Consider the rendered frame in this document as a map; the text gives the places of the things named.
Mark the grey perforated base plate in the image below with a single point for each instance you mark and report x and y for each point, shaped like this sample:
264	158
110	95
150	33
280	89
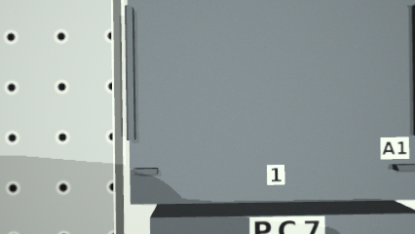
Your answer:
56	120

